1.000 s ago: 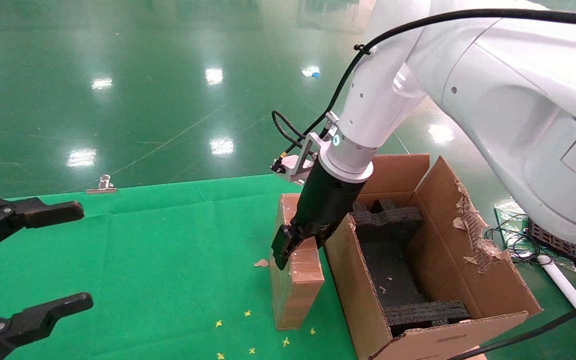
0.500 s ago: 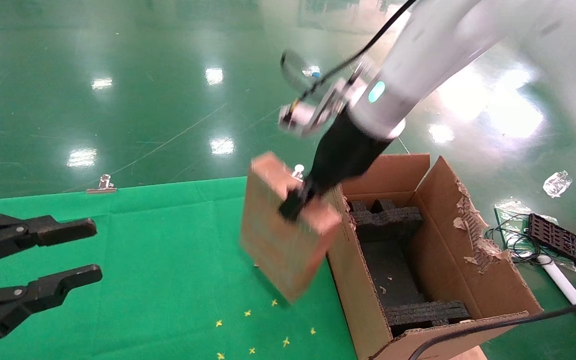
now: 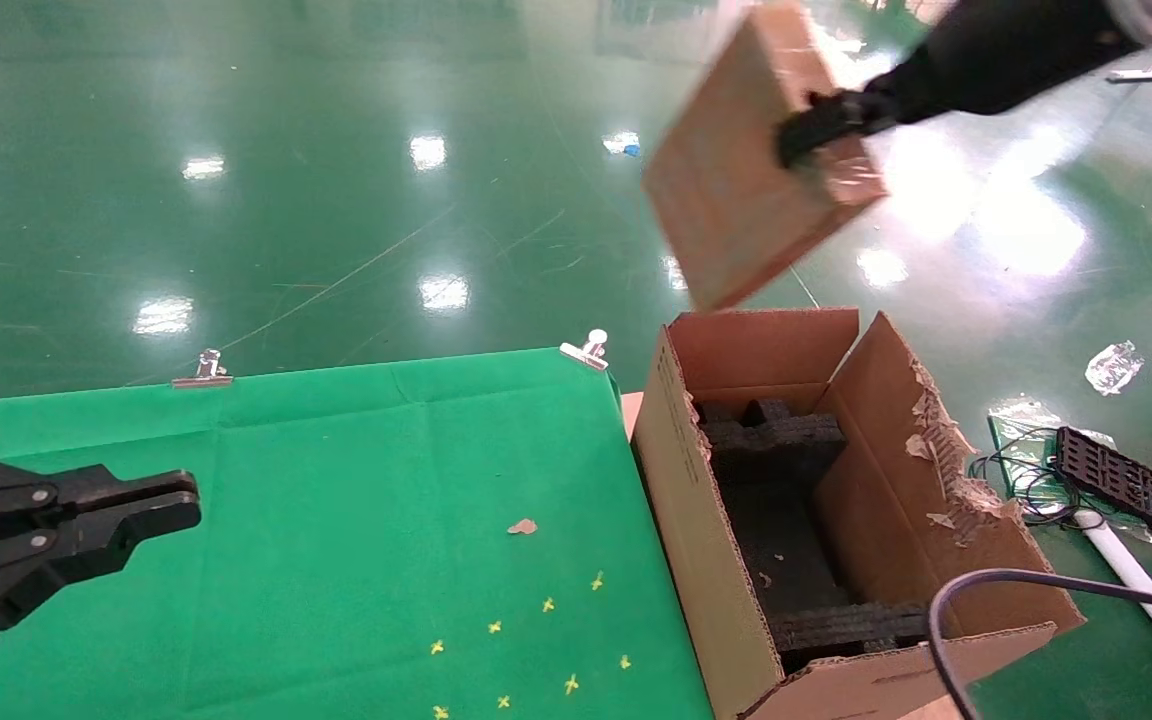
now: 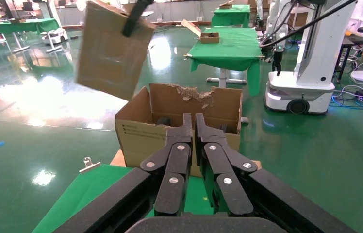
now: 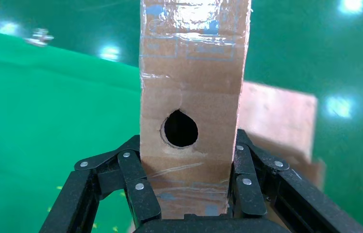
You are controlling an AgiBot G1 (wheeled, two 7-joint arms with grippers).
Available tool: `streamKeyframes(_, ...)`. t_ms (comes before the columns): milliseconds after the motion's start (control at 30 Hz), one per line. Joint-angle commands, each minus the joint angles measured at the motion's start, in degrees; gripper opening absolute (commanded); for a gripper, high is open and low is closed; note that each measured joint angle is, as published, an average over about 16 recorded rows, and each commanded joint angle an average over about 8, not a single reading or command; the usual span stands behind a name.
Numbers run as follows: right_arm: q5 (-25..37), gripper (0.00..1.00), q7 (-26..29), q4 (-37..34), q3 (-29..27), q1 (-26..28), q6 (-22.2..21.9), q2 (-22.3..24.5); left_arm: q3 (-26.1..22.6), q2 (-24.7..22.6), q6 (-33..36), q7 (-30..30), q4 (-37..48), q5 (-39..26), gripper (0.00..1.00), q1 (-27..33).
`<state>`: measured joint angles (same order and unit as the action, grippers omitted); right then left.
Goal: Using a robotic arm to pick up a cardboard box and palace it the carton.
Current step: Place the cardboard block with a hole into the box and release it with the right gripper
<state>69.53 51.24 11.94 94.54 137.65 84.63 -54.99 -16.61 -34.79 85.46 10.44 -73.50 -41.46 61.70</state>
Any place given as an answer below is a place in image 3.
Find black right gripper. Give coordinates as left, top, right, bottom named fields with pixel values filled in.
left=776, top=0, right=1147, bottom=169

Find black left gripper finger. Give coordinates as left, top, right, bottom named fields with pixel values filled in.
left=0, top=450, right=200, bottom=551
left=0, top=495, right=203, bottom=683

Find small cardboard box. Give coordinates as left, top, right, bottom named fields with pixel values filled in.
left=643, top=2, right=888, bottom=312

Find large open cardboard carton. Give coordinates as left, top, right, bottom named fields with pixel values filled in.
left=630, top=307, right=1087, bottom=720

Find silver binder clip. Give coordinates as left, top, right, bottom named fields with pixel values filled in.
left=171, top=349, right=236, bottom=389
left=558, top=328, right=610, bottom=372

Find green table cloth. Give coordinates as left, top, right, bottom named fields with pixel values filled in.
left=0, top=347, right=717, bottom=720

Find clear plastic sheet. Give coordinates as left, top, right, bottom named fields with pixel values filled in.
left=986, top=398, right=1117, bottom=501

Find crumpled clear plastic bag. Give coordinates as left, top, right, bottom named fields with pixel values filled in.
left=1085, top=341, right=1146, bottom=397

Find black foam liner sheet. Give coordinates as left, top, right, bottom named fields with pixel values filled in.
left=716, top=470, right=857, bottom=616

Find black grid tray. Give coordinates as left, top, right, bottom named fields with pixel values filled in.
left=1053, top=426, right=1152, bottom=544

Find white metal stand leg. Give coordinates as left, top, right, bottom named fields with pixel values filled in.
left=1076, top=510, right=1152, bottom=698

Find black wire bundle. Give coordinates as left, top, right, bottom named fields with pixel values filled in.
left=969, top=448, right=1082, bottom=529

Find thin dark cable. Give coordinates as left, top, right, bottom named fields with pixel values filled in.
left=928, top=568, right=1152, bottom=720

